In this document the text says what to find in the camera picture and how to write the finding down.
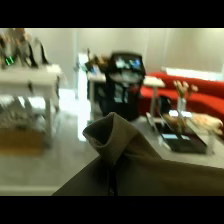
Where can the brown trousers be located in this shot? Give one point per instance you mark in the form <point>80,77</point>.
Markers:
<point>150,176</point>

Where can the vase with flowers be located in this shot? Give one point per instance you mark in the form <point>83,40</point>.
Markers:
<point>181,100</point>

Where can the black cart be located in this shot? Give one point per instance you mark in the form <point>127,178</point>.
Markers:
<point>123,90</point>

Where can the red sofa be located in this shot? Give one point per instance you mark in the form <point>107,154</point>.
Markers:
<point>206,96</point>

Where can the white table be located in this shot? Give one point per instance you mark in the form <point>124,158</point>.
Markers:
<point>30,78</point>

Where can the low glass table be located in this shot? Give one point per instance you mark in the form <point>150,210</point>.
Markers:
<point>181,140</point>

